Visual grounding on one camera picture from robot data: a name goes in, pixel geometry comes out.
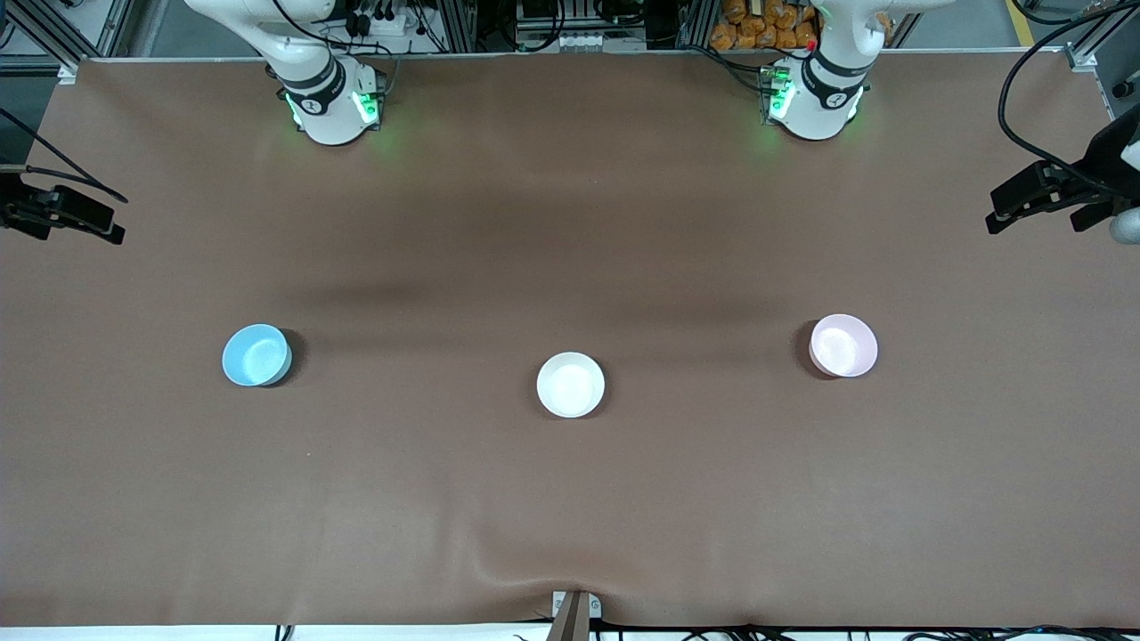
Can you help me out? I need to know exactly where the aluminium frame rail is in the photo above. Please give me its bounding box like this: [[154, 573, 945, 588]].
[[1066, 0, 1140, 121], [0, 0, 134, 74]]

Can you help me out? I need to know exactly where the brown table mat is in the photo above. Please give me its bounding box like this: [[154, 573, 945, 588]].
[[0, 49, 1140, 629]]

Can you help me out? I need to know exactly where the blue bowl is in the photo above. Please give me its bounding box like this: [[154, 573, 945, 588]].
[[222, 323, 293, 388]]

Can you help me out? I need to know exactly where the bag of orange snacks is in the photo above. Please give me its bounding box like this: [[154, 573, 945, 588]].
[[710, 0, 822, 52]]

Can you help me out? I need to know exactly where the pink bowl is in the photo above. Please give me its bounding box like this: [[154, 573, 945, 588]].
[[809, 313, 879, 378]]

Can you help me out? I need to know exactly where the metal table clamp bracket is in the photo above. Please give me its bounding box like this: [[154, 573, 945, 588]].
[[551, 589, 603, 641]]

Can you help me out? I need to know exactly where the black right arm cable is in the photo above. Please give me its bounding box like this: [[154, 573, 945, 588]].
[[0, 107, 130, 206]]

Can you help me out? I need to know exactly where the white power strip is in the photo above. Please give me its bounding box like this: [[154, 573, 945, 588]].
[[349, 0, 421, 38]]

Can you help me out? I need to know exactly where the white bowl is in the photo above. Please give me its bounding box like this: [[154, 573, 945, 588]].
[[536, 352, 607, 419]]

